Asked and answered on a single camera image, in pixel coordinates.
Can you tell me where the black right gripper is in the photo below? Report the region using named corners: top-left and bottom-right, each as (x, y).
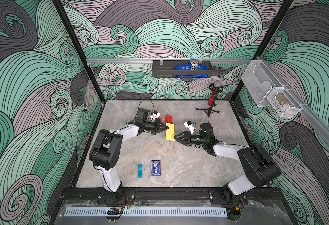
top-left (176, 130), bottom-right (207, 145)

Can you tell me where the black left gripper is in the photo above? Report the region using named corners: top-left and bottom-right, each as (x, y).
top-left (142, 119), bottom-right (168, 135)

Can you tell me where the yellow square paper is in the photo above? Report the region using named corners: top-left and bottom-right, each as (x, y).
top-left (165, 123), bottom-right (175, 141)

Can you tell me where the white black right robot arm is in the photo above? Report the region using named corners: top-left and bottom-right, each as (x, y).
top-left (174, 123), bottom-right (282, 199)

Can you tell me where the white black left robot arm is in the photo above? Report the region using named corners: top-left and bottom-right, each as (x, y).
top-left (89, 108), bottom-right (168, 193)

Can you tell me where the black microphone tripod stand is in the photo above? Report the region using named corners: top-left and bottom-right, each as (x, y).
top-left (196, 102), bottom-right (220, 123)

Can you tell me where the blue card box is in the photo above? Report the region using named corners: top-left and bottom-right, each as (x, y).
top-left (150, 160), bottom-right (161, 176)

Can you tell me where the teal small block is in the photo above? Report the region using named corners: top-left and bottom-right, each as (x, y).
top-left (137, 164), bottom-right (143, 179)

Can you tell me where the red black microphone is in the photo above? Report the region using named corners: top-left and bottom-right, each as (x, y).
top-left (208, 81), bottom-right (223, 107)

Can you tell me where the blue snack packet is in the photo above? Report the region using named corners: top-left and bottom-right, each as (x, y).
top-left (174, 59), bottom-right (210, 78)

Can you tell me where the small clear plastic bin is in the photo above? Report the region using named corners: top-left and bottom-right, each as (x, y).
top-left (266, 88), bottom-right (303, 118)

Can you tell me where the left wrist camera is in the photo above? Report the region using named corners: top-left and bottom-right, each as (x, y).
top-left (150, 111), bottom-right (160, 122)

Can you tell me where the black wall shelf basket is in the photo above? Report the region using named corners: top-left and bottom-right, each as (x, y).
top-left (152, 61), bottom-right (213, 78)

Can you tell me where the clear plastic wall bin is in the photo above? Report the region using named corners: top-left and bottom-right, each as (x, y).
top-left (241, 60), bottom-right (277, 107)

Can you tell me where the aluminium rail back wall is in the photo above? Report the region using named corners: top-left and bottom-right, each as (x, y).
top-left (86, 58), bottom-right (252, 64)

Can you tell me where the aluminium rail wall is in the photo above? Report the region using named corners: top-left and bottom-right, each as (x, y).
top-left (86, 58), bottom-right (252, 64)
top-left (255, 56), bottom-right (329, 162)

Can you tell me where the white slotted cable duct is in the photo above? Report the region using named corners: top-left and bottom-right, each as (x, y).
top-left (64, 207), bottom-right (228, 217)

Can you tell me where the black corner frame post left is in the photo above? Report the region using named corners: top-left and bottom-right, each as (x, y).
top-left (52, 0), bottom-right (106, 105)

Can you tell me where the black corner frame post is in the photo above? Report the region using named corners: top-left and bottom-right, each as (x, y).
top-left (52, 0), bottom-right (106, 105)
top-left (230, 0), bottom-right (293, 104)

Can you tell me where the black front base frame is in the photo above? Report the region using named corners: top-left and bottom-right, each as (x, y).
top-left (59, 187), bottom-right (284, 205)

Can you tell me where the aluminium rail right wall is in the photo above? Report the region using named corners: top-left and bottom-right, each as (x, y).
top-left (255, 56), bottom-right (329, 162)

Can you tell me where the black corner frame post right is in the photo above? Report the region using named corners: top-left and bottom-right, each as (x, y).
top-left (230, 0), bottom-right (293, 104)

